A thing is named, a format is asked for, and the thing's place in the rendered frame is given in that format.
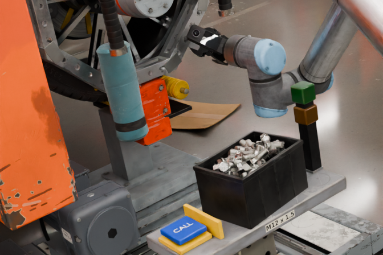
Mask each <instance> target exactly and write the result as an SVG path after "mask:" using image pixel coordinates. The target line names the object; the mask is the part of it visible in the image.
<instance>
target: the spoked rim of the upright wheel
mask: <svg viewBox="0 0 383 255"><path fill-rule="evenodd" d="M64 1H70V0H47V4H48V5H49V4H52V3H58V2H64ZM76 1H77V3H78V4H79V5H80V7H81V9H80V10H79V11H78V12H77V13H76V14H75V15H74V17H73V18H72V19H71V20H70V21H69V22H68V23H67V25H66V26H65V27H64V28H63V29H62V30H61V32H60V33H59V34H58V35H57V36H56V39H57V43H58V46H60V45H61V43H62V42H63V41H64V40H65V38H66V37H67V36H68V35H69V34H70V33H71V32H72V30H73V29H74V28H75V27H76V26H77V25H78V24H79V22H80V21H81V20H82V19H83V18H84V17H85V16H86V15H87V13H92V14H94V18H93V26H92V34H91V41H90V47H89V54H88V57H86V58H83V59H78V60H80V61H82V62H84V63H86V64H87V65H89V66H90V67H92V68H94V69H96V70H98V71H99V72H101V69H100V63H99V59H97V60H96V59H95V55H97V52H96V50H97V49H98V48H99V46H101V45H102V44H104V36H105V24H104V19H103V13H102V11H101V6H100V2H99V0H76ZM181 2H182V0H173V3H172V5H171V7H170V9H169V10H168V11H167V12H166V13H165V14H164V15H162V16H160V17H156V18H135V17H131V19H130V21H129V23H128V24H127V26H126V24H125V22H124V20H123V18H122V15H119V14H118V17H119V21H120V22H119V23H120V26H121V30H122V35H123V40H124V41H126V42H128V43H129V44H130V49H131V53H132V57H133V61H134V64H135V65H136V64H138V63H141V62H144V61H146V60H149V59H150V58H152V57H153V56H154V55H155V54H156V53H157V52H158V51H159V50H160V48H161V47H162V46H163V45H164V43H165V42H166V40H167V38H168V36H169V34H170V32H171V30H172V28H173V26H174V24H175V22H176V20H177V18H178V15H179V12H180V8H181ZM95 4H97V8H95Z"/></svg>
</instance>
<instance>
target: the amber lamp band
mask: <svg viewBox="0 0 383 255"><path fill-rule="evenodd" d="M294 117H295V122H296V123H298V124H302V125H305V126H308V125H310V124H312V123H314V122H316V121H317V120H318V119H319V117H318V112H317V105H316V104H314V105H312V106H310V107H308V108H306V109H303V108H299V107H296V106H294Z"/></svg>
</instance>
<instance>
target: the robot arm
mask: <svg viewBox="0 0 383 255"><path fill-rule="evenodd" d="M358 29H359V30H360V31H361V33H362V34H363V35H364V36H365V37H366V38H367V40H368V41H369V42H370V43H371V45H372V46H373V47H374V48H375V49H376V50H377V52H378V53H379V54H380V55H381V56H382V57H383V0H333V4H332V6H331V7H330V9H329V11H328V13H327V15H326V17H325V18H324V20H323V22H322V24H321V26H320V28H319V30H318V32H317V34H316V36H315V38H314V40H313V42H312V43H311V45H310V47H309V49H308V51H307V53H306V55H305V57H304V58H303V60H302V61H301V62H300V64H299V66H298V68H296V69H293V70H291V71H288V72H285V73H281V71H282V70H283V68H284V66H285V64H286V52H285V50H284V48H283V46H282V45H281V44H280V43H278V42H276V41H273V40H271V39H261V38H255V37H251V35H248V36H244V35H233V36H231V37H230V38H227V37H226V36H224V35H221V33H220V32H219V31H217V30H216V29H214V28H210V27H207V28H202V27H200V26H197V25H196V24H194V25H192V26H191V27H190V29H189V31H188V34H187V36H186V38H187V40H189V41H190V43H189V48H190V49H191V51H192V52H193V53H194V54H196V55H197V56H199V57H205V55H207V56H211V57H213V58H214V59H215V60H213V59H212V61H214V62H215V63H217V64H222V65H226V66H227V65H228V64H229V65H231V66H235V67H239V68H244V69H247V72H248V79H249V82H250V89H251V95H252V101H253V103H252V104H253V106H254V110H255V113H256V114H257V115H258V116H260V117H263V118H276V117H281V116H283V115H284V114H286V113H287V110H288V108H287V106H289V105H292V104H295V102H293V101H292V96H291V86H292V85H294V84H296V83H298V82H300V81H306V82H310V83H314V85H315V94H316V95H317V94H322V93H324V92H326V91H327V90H329V89H330V88H331V87H332V85H333V80H334V76H333V70H334V68H335V66H336V65H337V63H338V62H339V60H340V58H341V57H342V55H343V53H344V52H345V50H346V48H347V47H348V45H349V43H350V42H351V40H352V38H353V37H354V35H355V33H356V32H357V30H358ZM225 60H226V63H225V62H223V61H225ZM219 62H220V63H219Z"/></svg>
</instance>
